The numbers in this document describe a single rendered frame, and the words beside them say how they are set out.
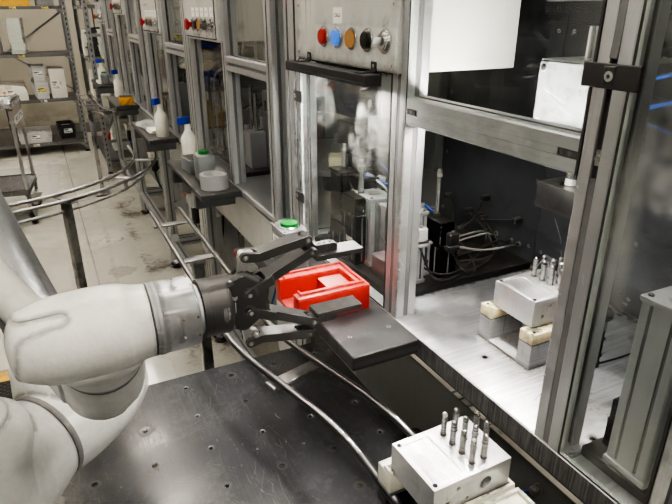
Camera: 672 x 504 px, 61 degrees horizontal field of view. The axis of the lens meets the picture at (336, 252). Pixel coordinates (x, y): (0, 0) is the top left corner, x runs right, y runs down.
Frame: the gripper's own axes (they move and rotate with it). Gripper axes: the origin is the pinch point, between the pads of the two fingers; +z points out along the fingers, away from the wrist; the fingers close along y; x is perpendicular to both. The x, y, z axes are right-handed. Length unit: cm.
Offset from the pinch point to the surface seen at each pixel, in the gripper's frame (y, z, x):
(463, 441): -17.2, 8.2, -19.1
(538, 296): -9.6, 35.5, -3.4
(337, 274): -17.2, 16.5, 33.8
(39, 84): -39, -33, 639
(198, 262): -33, -1, 89
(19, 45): 0, -44, 644
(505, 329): -19.6, 35.8, 3.3
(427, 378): -47, 38, 28
